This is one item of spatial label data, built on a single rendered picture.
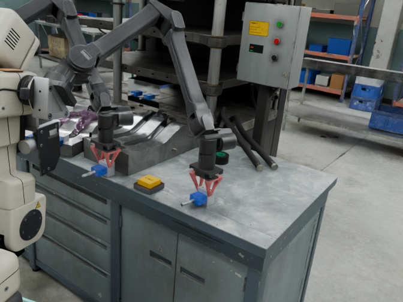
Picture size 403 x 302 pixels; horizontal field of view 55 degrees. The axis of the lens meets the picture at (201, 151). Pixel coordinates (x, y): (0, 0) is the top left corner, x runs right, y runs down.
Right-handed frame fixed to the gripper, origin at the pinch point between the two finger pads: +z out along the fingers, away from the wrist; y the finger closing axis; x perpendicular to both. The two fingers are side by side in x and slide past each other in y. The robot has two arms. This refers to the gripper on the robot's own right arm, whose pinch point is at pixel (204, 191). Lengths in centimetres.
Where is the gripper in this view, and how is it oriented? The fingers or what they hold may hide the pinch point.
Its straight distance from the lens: 132.6
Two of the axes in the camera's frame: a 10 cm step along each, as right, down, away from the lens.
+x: -7.1, 2.1, -6.7
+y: -7.0, -3.0, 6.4
